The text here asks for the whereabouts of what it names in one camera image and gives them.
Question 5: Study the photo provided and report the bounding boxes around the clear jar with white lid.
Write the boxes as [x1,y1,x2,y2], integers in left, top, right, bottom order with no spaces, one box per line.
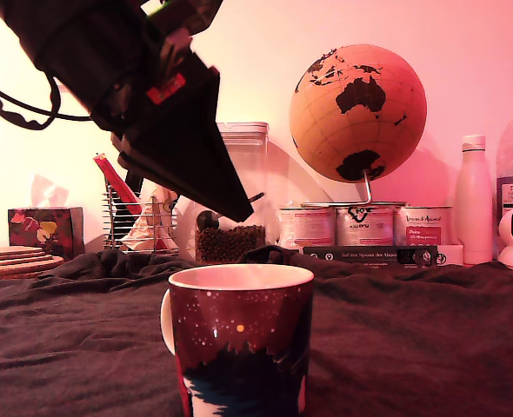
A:
[190,121,270,264]

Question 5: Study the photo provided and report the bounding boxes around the cork globe on metal stand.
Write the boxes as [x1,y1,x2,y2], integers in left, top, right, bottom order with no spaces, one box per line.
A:
[288,43,428,209]

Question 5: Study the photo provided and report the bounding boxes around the tin can with black logo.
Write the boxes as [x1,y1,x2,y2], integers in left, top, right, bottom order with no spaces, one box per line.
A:
[335,204,396,248]

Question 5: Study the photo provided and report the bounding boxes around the dark table cloth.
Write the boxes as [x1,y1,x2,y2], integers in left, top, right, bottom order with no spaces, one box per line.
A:
[0,245,513,417]

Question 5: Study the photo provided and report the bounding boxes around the tin can with script lettering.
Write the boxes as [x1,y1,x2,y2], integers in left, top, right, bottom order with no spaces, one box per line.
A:
[394,205,453,247]

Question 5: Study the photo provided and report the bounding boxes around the tin can with text label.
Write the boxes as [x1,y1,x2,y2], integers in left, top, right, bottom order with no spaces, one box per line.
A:
[278,207,337,249]

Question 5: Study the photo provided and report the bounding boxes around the dark flat printed box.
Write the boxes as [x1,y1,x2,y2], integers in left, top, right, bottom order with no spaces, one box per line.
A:
[303,245,439,268]

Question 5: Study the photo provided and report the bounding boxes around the black coffee scoop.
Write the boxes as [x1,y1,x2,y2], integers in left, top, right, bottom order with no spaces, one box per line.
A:
[196,192,266,231]

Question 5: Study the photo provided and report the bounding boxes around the roasted coffee beans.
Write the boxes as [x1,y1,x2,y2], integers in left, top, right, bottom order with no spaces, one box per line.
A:
[195,224,267,263]

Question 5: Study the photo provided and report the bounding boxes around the starry night print mug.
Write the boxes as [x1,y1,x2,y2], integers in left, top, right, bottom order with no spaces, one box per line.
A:
[159,263,316,417]

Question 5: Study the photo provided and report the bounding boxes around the cork coaster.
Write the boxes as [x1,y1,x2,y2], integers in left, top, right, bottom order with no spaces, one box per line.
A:
[0,253,54,264]
[0,246,44,256]

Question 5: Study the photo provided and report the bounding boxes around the round cork trivet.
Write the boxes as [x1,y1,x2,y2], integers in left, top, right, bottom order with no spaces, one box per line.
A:
[0,255,65,281]

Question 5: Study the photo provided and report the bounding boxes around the floral tissue box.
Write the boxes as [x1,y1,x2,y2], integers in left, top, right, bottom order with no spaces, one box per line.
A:
[7,207,86,261]

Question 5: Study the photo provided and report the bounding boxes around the red paper packet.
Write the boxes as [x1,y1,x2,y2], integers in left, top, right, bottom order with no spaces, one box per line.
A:
[92,151,143,216]

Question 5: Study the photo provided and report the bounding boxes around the white insulated bottle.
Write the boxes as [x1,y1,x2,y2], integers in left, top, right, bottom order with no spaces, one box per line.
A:
[454,134,495,266]

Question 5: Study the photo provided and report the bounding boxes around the white tissue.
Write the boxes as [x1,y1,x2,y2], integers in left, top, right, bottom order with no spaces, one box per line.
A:
[30,173,70,209]

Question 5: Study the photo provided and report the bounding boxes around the white paper sachet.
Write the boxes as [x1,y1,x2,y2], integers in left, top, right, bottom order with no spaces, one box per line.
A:
[145,180,179,209]

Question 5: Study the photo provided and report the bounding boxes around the metal wire rack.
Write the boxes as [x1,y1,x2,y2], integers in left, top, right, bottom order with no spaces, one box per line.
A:
[102,184,180,255]

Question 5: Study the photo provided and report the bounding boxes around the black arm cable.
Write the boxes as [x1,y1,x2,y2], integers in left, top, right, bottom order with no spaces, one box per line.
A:
[0,90,95,122]
[0,63,63,131]

